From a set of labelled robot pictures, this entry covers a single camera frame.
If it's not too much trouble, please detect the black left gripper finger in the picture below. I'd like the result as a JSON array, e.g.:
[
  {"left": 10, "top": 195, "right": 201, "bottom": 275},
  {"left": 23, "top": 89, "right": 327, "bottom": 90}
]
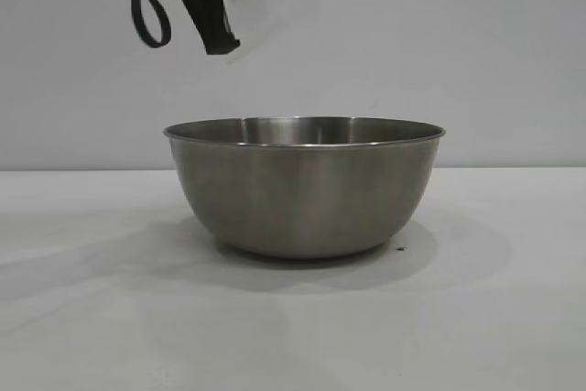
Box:
[{"left": 175, "top": 0, "right": 242, "bottom": 56}]

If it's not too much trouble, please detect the translucent plastic measuring cup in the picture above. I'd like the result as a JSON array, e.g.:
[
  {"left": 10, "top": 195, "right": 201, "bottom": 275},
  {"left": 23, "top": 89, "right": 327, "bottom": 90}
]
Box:
[{"left": 221, "top": 0, "right": 281, "bottom": 68}]

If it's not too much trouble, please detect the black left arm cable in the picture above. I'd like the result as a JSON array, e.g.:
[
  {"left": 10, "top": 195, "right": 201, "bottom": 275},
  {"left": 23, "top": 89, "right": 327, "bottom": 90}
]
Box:
[{"left": 129, "top": 0, "right": 173, "bottom": 50}]

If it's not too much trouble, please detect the large stainless steel bowl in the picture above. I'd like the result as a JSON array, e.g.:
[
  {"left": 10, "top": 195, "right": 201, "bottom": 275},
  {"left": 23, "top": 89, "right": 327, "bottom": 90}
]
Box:
[{"left": 163, "top": 115, "right": 446, "bottom": 259}]

